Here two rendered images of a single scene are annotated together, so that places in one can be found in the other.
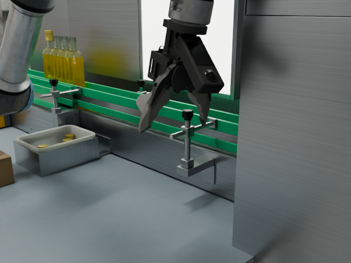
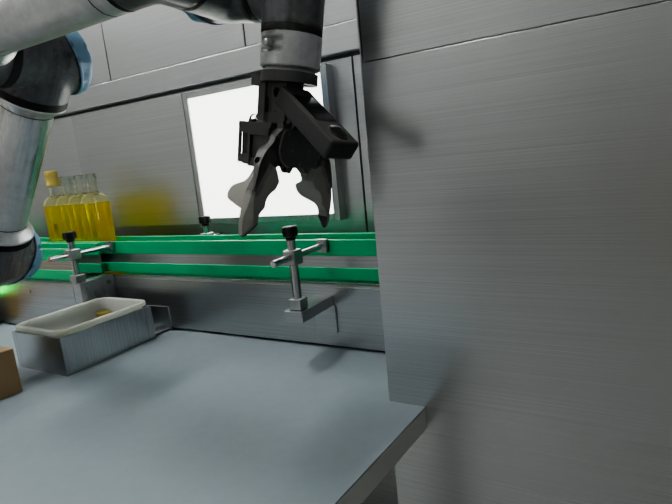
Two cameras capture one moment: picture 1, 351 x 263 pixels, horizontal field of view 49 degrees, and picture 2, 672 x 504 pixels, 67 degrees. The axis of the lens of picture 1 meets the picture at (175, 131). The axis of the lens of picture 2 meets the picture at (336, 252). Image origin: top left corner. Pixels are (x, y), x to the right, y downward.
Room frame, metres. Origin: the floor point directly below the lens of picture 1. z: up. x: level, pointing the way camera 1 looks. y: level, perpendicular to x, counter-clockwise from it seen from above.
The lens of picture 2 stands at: (0.05, 0.09, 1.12)
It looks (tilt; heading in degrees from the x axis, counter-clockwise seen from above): 10 degrees down; 347
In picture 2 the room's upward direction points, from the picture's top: 6 degrees counter-clockwise
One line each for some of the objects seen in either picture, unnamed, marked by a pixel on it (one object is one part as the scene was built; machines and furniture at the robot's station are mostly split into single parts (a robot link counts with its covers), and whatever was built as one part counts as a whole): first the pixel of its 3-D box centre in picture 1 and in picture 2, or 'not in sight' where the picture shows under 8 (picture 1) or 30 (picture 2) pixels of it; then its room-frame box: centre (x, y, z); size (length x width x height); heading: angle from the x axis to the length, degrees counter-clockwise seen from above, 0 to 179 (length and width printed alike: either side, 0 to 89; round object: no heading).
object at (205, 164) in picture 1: (193, 150); (303, 284); (0.94, -0.05, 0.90); 0.17 x 0.05 x 0.23; 137
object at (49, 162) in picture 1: (64, 147); (98, 330); (1.25, 0.38, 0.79); 0.27 x 0.17 x 0.08; 137
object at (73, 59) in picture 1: (75, 76); (100, 230); (1.54, 0.40, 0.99); 0.06 x 0.06 x 0.21; 46
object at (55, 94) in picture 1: (60, 95); (82, 255); (1.38, 0.42, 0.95); 0.17 x 0.03 x 0.12; 137
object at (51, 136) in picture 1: (57, 147); (86, 330); (1.23, 0.40, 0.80); 0.22 x 0.17 x 0.09; 137
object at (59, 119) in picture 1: (67, 119); (96, 291); (1.40, 0.41, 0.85); 0.09 x 0.04 x 0.07; 137
